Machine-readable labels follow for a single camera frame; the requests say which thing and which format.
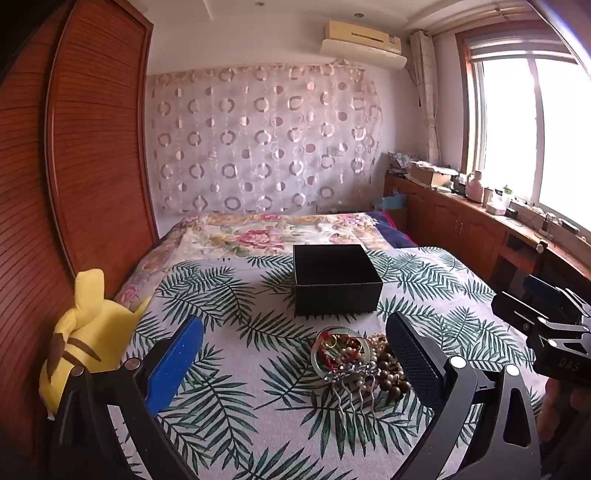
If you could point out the yellow plush toy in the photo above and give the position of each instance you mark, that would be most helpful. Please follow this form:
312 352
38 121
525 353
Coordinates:
93 334

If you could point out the cardboard box on cabinet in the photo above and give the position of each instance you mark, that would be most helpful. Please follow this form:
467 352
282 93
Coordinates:
432 175

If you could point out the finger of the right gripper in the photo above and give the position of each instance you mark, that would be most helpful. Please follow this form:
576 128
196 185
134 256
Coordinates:
520 315
544 290

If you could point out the pink kettle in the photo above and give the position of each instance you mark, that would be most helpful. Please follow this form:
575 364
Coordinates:
474 187

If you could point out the beige window drape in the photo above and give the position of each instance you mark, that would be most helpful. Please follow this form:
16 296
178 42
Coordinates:
425 66

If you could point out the floral quilt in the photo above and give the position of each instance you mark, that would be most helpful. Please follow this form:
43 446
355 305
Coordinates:
224 236

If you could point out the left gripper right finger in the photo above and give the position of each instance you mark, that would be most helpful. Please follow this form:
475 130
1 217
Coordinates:
505 442

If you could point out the blue paper bag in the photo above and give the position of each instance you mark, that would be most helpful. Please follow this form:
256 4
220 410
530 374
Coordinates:
393 202

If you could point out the palm leaf bedspread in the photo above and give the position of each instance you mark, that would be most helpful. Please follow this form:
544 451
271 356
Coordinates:
274 395

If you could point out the red and gold bangle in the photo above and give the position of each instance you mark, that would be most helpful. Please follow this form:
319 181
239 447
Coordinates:
334 350

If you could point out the circle pattern sheer curtain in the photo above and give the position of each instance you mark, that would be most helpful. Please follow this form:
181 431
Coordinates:
289 139

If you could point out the silver hair comb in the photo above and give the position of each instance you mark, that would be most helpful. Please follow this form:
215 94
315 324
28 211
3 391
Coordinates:
353 383

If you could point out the person's right hand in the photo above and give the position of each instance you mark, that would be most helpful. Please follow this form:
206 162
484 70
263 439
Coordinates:
557 395

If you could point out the wooden side cabinet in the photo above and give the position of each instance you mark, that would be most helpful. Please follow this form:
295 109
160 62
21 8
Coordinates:
500 250

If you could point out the navy blue blanket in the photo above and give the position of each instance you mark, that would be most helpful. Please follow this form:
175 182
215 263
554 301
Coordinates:
388 229

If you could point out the window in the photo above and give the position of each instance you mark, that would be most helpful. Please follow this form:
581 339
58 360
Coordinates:
527 117

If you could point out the green jade bangle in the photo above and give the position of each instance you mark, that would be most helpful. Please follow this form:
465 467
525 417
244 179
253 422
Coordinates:
367 356

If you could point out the wall air conditioner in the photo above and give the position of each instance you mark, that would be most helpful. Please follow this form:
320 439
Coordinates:
356 43

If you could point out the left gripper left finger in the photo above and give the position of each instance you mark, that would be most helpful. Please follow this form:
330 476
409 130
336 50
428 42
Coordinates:
87 445

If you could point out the black square jewelry box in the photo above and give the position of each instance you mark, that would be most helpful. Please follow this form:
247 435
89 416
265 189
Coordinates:
336 279

